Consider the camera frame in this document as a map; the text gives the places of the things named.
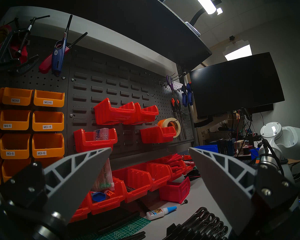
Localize grey tool wall panel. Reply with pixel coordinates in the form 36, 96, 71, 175
0, 34, 198, 157

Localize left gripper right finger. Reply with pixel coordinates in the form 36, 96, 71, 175
189, 148, 299, 236

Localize yellow screw bin M3-8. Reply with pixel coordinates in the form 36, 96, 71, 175
0, 133, 31, 159

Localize blue plastic part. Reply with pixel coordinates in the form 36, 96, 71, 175
91, 191, 107, 203

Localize black thin rods bundle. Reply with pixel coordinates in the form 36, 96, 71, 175
120, 231, 147, 240

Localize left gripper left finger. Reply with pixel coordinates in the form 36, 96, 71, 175
0, 148, 112, 219

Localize black marker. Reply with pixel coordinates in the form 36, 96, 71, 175
136, 199, 150, 214

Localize purple scissors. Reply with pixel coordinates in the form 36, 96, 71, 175
166, 74, 177, 95

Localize black hanging clamp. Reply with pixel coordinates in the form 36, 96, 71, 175
0, 15, 50, 76

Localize tall clear parts bag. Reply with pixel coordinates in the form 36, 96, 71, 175
91, 157, 115, 192

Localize blue handled pliers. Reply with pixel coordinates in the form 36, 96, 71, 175
181, 82, 194, 107

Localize yellow screw bin M2.5-5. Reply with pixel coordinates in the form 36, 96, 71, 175
1, 157, 32, 182

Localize yellow screw bin M3-4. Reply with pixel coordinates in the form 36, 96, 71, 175
32, 111, 65, 132

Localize red long-neck lighter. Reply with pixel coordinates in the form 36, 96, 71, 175
39, 32, 88, 74

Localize white glue bottle blue cap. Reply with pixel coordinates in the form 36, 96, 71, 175
146, 206, 177, 221

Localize white ceiling light strip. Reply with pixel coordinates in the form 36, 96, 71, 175
190, 0, 223, 15

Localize yellow screw bin M3-6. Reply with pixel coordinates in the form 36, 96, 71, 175
32, 133, 65, 157

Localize grey workbench top shelf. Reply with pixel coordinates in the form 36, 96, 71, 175
0, 0, 213, 75

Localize white ceiling light panel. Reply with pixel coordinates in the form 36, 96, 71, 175
224, 41, 253, 62

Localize yellow screw bin M4-0.7 hex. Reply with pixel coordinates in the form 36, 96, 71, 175
34, 156, 64, 168

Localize blue red hand tool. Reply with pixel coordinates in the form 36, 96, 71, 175
51, 14, 73, 77

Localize beige masking tape roll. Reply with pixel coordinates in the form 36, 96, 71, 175
157, 117, 181, 138

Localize clear plastic parts bag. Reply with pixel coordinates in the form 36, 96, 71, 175
93, 128, 109, 142

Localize green cutting mat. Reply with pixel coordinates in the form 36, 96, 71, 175
72, 216, 152, 240

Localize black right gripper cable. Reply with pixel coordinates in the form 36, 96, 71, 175
262, 139, 285, 177

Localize yellow screw bin M4-6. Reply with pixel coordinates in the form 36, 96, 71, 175
0, 109, 32, 131

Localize black monitor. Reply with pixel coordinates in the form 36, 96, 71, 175
189, 52, 285, 117

